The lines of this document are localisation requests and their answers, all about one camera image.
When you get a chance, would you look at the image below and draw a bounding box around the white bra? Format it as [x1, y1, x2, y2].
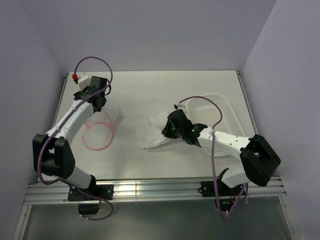
[136, 111, 169, 149]

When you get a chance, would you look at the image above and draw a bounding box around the white mesh laundry bag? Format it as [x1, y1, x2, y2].
[82, 98, 121, 151]

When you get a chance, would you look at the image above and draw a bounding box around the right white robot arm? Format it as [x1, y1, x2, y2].
[162, 109, 281, 195]

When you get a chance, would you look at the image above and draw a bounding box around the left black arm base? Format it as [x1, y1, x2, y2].
[67, 184, 114, 218]

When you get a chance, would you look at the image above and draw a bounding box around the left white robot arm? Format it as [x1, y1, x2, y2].
[32, 76, 110, 200]

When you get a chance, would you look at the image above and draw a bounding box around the white perforated plastic basket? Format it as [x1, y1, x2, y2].
[185, 93, 246, 158]

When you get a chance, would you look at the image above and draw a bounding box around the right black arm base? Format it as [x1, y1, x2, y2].
[197, 180, 244, 212]

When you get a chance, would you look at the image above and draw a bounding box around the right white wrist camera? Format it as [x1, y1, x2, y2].
[173, 102, 188, 114]

